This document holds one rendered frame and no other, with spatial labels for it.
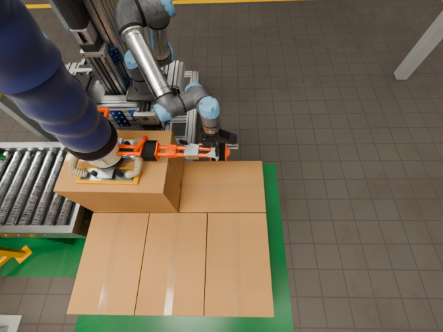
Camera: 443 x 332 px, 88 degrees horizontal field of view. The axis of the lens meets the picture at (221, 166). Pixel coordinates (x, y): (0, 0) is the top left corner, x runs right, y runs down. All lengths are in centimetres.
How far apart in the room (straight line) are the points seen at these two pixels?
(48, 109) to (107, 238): 101
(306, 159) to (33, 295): 268
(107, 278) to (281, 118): 218
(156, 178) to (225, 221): 56
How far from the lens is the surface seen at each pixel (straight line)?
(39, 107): 99
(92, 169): 145
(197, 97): 94
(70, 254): 251
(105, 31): 161
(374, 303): 237
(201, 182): 168
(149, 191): 129
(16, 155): 244
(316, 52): 362
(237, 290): 155
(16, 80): 91
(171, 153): 118
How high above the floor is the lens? 209
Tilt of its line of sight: 63 degrees down
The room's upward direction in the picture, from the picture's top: 4 degrees counter-clockwise
